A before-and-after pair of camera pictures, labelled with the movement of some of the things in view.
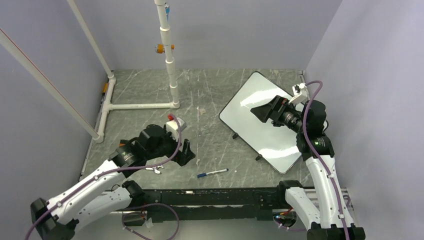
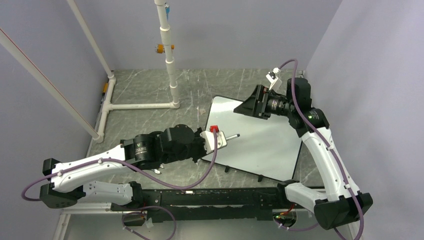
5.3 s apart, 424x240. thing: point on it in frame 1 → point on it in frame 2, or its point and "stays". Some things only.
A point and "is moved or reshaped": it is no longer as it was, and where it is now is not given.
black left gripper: x=185 y=154 → x=203 y=151
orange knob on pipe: x=159 y=48 stays
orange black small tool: x=105 y=88 stays
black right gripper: x=274 y=109 → x=252 y=107
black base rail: x=207 y=204 stays
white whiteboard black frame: x=277 y=144 is moved or reshaped
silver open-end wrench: x=155 y=169 stays
